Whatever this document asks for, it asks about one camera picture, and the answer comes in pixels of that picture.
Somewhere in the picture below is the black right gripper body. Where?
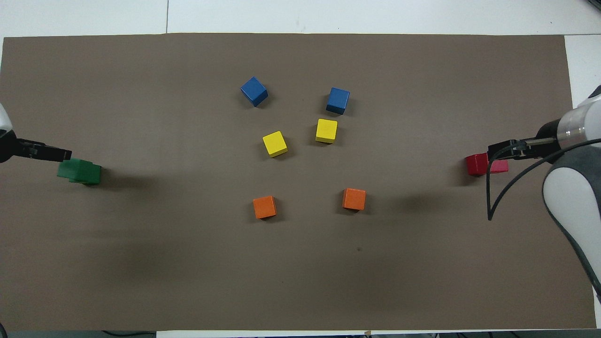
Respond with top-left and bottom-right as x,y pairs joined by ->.
537,120 -> 562,152

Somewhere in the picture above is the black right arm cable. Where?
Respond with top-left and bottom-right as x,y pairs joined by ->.
486,137 -> 601,221

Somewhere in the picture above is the brown table mat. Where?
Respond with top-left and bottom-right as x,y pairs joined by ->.
0,33 -> 597,331

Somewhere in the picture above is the orange wooden cube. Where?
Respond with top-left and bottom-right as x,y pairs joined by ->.
342,188 -> 367,211
253,195 -> 277,220

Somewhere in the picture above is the red wooden cube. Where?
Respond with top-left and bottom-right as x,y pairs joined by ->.
472,154 -> 509,175
466,155 -> 491,177

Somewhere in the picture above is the yellow wooden cube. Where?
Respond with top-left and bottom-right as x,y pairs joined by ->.
262,131 -> 289,158
315,118 -> 339,144

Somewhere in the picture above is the blue wooden cube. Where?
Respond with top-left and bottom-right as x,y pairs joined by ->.
240,76 -> 269,108
326,87 -> 351,115

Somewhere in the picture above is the green wooden cube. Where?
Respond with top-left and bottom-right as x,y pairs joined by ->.
70,163 -> 101,184
57,159 -> 94,183

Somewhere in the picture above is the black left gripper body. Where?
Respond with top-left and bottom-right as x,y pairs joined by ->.
0,136 -> 20,164

